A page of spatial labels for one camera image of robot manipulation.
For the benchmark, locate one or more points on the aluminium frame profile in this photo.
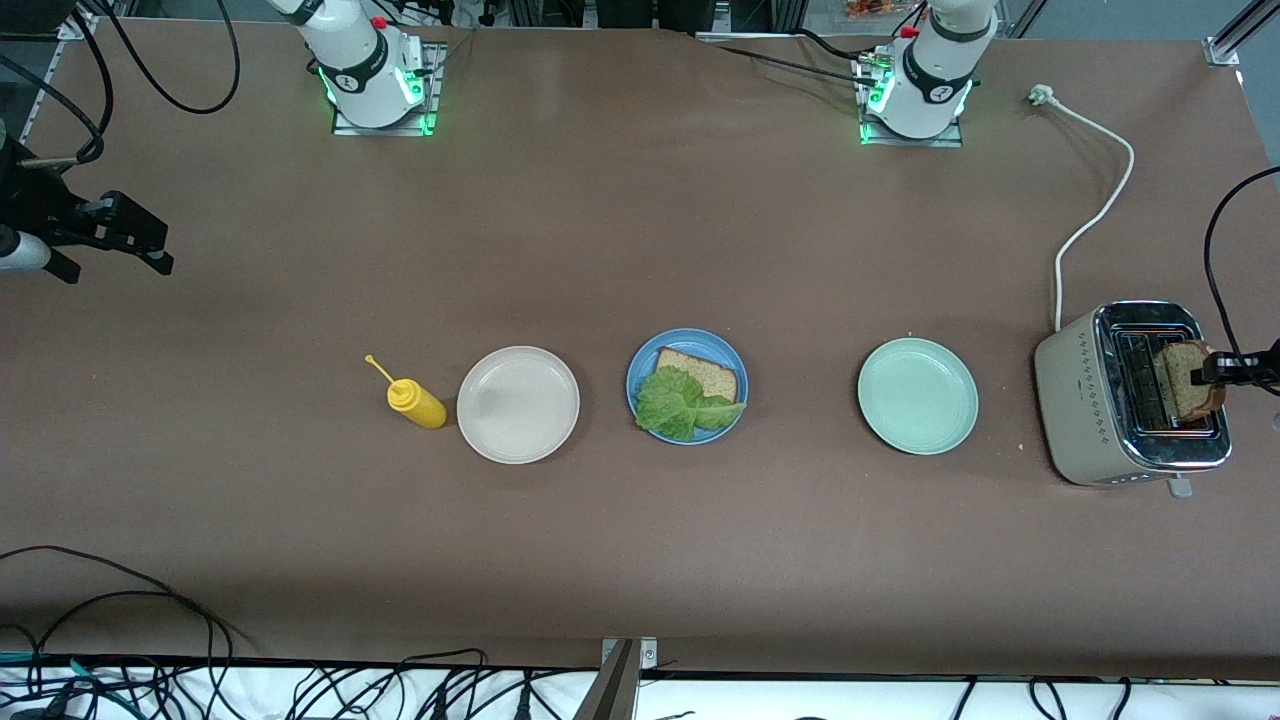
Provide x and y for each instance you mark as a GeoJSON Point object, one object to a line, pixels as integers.
{"type": "Point", "coordinates": [40, 100]}
{"type": "Point", "coordinates": [1232, 35]}

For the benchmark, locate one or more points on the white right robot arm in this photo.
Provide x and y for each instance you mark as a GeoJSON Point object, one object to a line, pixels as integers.
{"type": "Point", "coordinates": [365, 70]}

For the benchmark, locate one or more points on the brown bread slice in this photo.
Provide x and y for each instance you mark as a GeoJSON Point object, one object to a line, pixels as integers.
{"type": "Point", "coordinates": [1185, 398]}
{"type": "Point", "coordinates": [710, 378]}

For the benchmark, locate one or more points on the beige chrome toaster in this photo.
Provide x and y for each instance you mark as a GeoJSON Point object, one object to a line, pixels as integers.
{"type": "Point", "coordinates": [1075, 410]}

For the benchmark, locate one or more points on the yellow mustard squeeze bottle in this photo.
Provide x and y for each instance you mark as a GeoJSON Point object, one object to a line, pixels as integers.
{"type": "Point", "coordinates": [420, 408]}

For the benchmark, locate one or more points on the green lettuce leaf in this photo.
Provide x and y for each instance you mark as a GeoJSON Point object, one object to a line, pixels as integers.
{"type": "Point", "coordinates": [675, 405]}

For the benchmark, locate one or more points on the green round plate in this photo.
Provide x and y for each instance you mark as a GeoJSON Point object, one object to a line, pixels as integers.
{"type": "Point", "coordinates": [918, 396]}

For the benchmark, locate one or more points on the blue round plate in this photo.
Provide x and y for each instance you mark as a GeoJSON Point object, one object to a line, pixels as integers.
{"type": "Point", "coordinates": [725, 352]}

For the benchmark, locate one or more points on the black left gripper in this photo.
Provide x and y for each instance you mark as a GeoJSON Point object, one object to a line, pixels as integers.
{"type": "Point", "coordinates": [1243, 367]}

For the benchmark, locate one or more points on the grey camera post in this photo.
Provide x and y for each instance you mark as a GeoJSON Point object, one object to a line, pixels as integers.
{"type": "Point", "coordinates": [610, 690]}

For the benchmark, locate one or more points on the small metal bracket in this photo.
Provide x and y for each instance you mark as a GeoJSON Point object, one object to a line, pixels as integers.
{"type": "Point", "coordinates": [650, 655]}

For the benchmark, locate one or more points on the orange patterned packet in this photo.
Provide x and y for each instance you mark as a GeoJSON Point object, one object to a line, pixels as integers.
{"type": "Point", "coordinates": [870, 8]}

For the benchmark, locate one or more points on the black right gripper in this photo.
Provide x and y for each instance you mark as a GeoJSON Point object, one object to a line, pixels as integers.
{"type": "Point", "coordinates": [38, 207]}

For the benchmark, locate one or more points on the white round plate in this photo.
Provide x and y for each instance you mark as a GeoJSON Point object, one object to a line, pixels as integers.
{"type": "Point", "coordinates": [518, 405]}

